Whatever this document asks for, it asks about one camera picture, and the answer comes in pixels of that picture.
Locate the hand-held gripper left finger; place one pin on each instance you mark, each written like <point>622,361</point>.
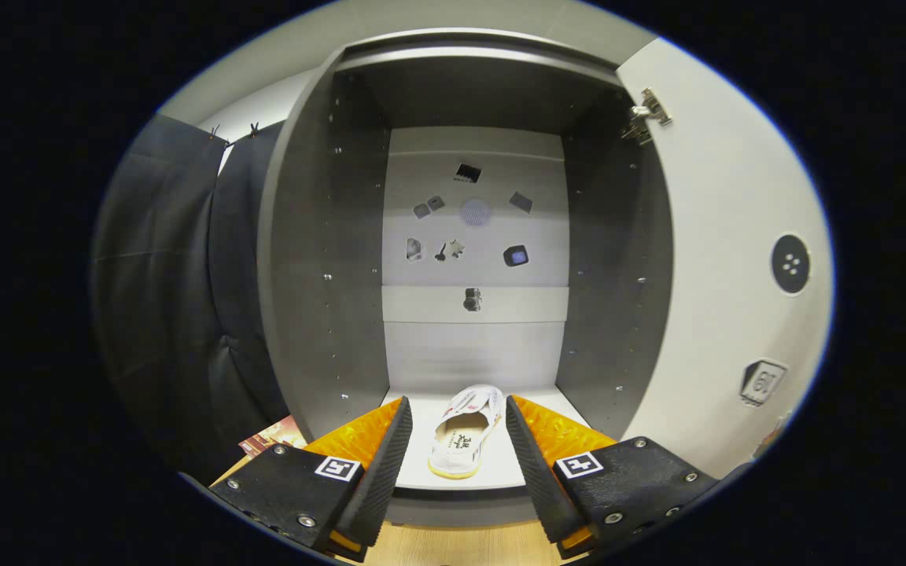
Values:
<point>386,472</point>

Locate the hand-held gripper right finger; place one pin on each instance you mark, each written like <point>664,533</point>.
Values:
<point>535,472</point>

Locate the white shoe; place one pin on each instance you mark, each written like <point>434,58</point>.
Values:
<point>461,448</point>

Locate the dark grey shoe cabinet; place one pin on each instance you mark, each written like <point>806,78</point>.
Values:
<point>303,275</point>

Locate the metal door hinge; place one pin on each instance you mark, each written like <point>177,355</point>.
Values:
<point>650,106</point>

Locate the brown book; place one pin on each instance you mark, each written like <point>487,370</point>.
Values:
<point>272,436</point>

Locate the black backdrop cloth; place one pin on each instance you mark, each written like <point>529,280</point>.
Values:
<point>162,275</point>

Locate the row of black cloth clips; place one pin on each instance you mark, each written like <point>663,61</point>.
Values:
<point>253,128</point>

